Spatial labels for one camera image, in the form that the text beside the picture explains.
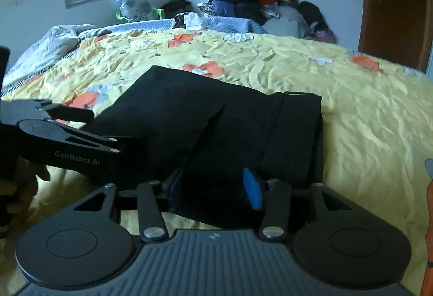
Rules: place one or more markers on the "black bag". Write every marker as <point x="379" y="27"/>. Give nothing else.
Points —
<point x="176" y="5"/>

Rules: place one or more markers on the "white plastic bag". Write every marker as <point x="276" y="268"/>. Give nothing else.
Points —
<point x="187" y="20"/>

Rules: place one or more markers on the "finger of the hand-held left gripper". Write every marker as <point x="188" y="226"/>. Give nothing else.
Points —
<point x="101" y="143"/>
<point x="71" y="113"/>

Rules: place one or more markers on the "floral pillow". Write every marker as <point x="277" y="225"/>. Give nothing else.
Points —
<point x="133" y="5"/>

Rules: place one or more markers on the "grey white blanket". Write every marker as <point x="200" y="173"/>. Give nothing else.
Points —
<point x="50" y="45"/>

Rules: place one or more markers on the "light blue quilt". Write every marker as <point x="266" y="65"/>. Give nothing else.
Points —
<point x="233" y="25"/>

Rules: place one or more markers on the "green plastic chair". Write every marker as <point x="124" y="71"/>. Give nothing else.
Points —
<point x="157" y="13"/>

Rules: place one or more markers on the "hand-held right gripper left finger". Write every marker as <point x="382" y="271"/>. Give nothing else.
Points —
<point x="175" y="189"/>

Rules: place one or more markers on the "black backpack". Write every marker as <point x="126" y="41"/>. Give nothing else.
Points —
<point x="313" y="15"/>

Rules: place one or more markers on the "person's left hand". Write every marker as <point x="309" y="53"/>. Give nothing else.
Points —
<point x="23" y="189"/>

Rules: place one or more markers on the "black pants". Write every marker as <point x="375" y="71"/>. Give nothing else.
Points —
<point x="236" y="133"/>

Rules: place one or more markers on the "navy puffer jacket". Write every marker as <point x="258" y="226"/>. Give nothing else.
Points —
<point x="233" y="7"/>

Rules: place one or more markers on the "brown wooden door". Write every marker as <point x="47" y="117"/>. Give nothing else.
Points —
<point x="392" y="5"/>

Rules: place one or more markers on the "grey clothing bundle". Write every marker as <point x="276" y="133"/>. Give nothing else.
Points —
<point x="286" y="23"/>

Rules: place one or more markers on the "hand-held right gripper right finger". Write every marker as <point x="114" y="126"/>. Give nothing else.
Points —
<point x="253" y="189"/>

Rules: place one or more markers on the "yellow printed bedsheet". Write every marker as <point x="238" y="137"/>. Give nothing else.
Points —
<point x="365" y="133"/>

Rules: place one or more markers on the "purple cloth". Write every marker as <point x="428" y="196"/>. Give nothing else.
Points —
<point x="324" y="36"/>

